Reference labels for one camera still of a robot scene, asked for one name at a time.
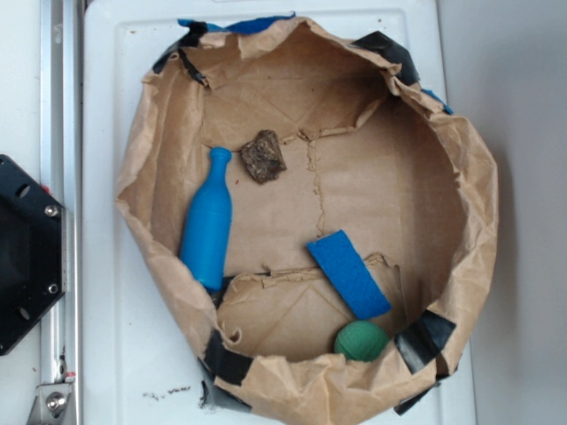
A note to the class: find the aluminium frame rail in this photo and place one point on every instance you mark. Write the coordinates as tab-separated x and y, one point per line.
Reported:
58	397

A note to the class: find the blue foam block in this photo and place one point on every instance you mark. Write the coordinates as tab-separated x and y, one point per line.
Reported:
347	273

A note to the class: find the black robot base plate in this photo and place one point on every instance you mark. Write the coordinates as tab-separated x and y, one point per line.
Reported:
31	253

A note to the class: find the white plastic tray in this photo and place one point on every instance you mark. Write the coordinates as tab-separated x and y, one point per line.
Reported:
136	365

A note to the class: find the blue plastic bottle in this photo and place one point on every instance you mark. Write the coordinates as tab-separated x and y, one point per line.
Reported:
206	233

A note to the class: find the dark brown rock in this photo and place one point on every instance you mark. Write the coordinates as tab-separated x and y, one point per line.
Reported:
263	157

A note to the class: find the green rubber ball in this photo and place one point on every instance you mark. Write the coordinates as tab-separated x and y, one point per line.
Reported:
361	341

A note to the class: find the brown paper bag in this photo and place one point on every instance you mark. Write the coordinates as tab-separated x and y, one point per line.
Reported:
414	188

